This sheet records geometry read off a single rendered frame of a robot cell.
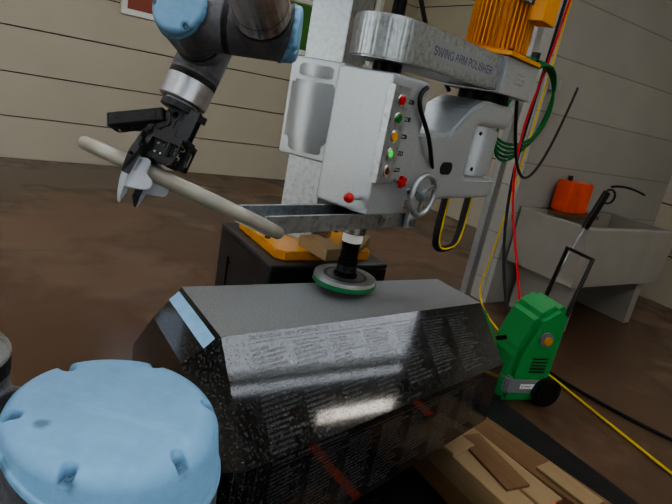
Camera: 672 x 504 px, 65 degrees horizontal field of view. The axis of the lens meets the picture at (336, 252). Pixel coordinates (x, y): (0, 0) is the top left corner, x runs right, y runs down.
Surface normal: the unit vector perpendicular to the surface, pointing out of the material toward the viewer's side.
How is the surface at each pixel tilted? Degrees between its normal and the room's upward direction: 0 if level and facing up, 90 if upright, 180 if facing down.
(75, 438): 2
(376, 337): 45
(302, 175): 90
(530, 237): 90
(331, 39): 90
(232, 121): 90
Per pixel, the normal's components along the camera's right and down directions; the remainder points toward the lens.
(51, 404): 0.22, -0.94
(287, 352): 0.53, -0.43
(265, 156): 0.52, 0.34
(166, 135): -0.11, -0.07
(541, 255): -0.83, 0.00
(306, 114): -0.42, 0.18
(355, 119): -0.66, 0.10
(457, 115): -0.28, -0.66
